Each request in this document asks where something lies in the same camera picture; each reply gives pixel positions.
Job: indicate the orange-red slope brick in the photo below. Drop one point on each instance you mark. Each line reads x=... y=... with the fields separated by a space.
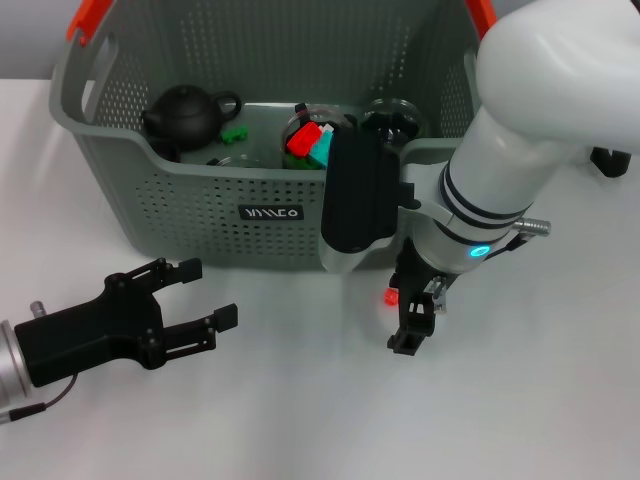
x=304 y=140

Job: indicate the glass teacup black insert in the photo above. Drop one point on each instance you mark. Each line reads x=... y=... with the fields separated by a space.
x=395 y=120
x=240 y=161
x=300 y=115

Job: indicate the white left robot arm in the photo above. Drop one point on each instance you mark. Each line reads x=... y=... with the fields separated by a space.
x=9 y=362

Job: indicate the black clay teapot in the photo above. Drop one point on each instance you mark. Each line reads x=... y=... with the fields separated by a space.
x=185 y=117

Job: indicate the teal square plate brick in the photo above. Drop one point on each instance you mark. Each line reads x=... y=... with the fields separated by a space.
x=322 y=150

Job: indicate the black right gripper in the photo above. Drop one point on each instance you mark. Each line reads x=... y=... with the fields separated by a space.
x=417 y=280

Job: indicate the small white label tag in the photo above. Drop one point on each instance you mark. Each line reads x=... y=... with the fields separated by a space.
x=440 y=292

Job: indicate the small black clay cup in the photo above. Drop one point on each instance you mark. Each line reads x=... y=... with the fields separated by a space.
x=165 y=150

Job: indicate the glass teapot black lid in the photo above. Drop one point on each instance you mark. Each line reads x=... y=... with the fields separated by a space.
x=610 y=160

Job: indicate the green notched brick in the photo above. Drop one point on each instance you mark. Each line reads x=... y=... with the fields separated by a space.
x=235 y=134

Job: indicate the white plate brick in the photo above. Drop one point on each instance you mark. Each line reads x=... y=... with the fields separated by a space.
x=327 y=129

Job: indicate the small orange-red rounded brick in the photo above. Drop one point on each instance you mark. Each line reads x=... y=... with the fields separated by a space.
x=390 y=297

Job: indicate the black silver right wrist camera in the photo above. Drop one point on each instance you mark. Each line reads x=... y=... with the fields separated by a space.
x=357 y=195

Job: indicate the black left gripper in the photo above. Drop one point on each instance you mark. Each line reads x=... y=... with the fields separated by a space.
x=90 y=335

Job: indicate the grey perforated storage bin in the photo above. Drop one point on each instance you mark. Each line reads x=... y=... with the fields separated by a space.
x=250 y=235

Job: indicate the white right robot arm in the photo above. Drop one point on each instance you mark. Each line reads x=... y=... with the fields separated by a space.
x=525 y=125

